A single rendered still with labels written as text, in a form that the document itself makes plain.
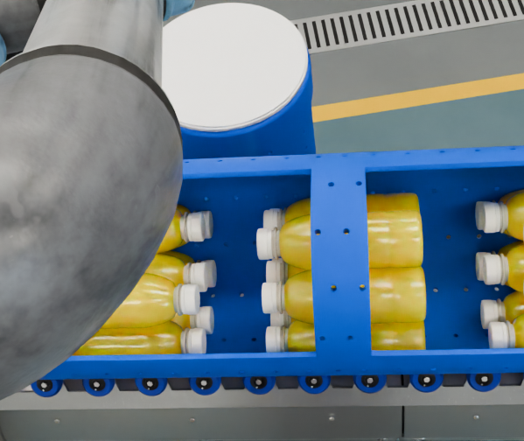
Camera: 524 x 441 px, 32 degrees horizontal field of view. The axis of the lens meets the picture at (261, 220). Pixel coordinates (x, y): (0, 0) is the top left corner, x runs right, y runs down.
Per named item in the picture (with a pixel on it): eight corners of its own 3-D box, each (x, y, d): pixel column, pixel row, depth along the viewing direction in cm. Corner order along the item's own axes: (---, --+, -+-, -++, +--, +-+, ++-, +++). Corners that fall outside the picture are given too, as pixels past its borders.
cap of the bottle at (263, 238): (269, 229, 110) (255, 230, 110) (271, 261, 110) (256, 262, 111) (272, 226, 114) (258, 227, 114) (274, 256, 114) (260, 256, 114)
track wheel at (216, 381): (223, 374, 122) (225, 367, 124) (192, 364, 122) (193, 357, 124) (215, 402, 123) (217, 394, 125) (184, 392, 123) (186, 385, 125)
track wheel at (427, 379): (449, 370, 119) (447, 363, 121) (415, 360, 119) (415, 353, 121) (437, 399, 120) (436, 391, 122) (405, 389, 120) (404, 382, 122)
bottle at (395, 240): (422, 213, 106) (266, 218, 108) (424, 271, 107) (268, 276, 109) (419, 206, 113) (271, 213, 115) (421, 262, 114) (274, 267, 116)
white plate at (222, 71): (262, 149, 135) (262, 153, 136) (334, 24, 148) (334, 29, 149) (107, 100, 144) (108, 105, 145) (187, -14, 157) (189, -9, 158)
